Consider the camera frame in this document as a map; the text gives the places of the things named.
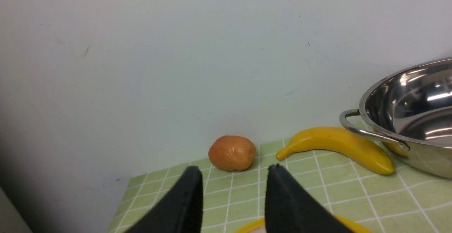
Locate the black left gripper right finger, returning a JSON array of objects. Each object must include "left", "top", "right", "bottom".
[{"left": 265, "top": 164, "right": 352, "bottom": 233}]

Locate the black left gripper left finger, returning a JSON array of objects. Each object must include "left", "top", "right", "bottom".
[{"left": 126, "top": 166, "right": 203, "bottom": 233}]

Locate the woven bamboo steamer lid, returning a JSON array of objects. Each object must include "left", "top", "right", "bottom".
[{"left": 234, "top": 215, "right": 371, "bottom": 233}]

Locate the stainless steel pot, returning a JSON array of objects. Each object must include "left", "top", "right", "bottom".
[{"left": 339, "top": 58, "right": 452, "bottom": 179}]

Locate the brown potato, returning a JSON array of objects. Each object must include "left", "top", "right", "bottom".
[{"left": 208, "top": 136, "right": 257, "bottom": 172}]

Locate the yellow banana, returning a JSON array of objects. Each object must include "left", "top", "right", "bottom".
[{"left": 275, "top": 127, "right": 396, "bottom": 175}]

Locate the green checkered tablecloth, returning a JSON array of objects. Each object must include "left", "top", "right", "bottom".
[{"left": 107, "top": 139, "right": 452, "bottom": 233}]

